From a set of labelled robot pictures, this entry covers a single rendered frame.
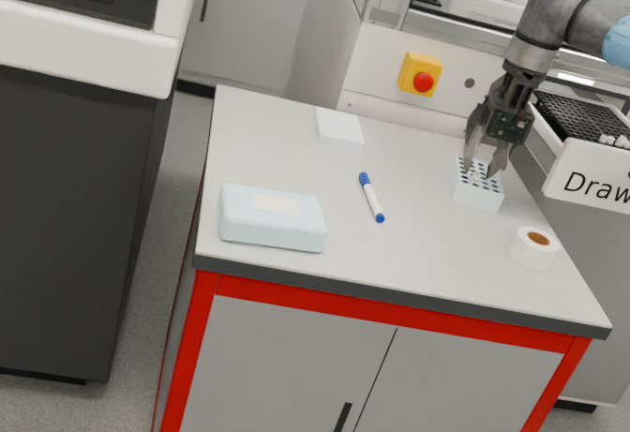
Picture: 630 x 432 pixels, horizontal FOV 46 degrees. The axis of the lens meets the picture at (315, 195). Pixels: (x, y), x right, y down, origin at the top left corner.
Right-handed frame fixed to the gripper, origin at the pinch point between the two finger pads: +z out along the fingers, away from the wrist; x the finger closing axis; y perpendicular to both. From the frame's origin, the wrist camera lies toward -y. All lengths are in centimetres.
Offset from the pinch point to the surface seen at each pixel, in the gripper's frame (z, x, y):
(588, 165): -7.3, 16.3, 3.4
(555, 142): -7.0, 11.9, -3.5
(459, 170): 2.4, -2.5, -1.7
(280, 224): 1.9, -30.8, 34.5
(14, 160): 23, -81, 5
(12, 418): 82, -74, 11
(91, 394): 82, -62, -1
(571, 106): -8.0, 18.8, -24.3
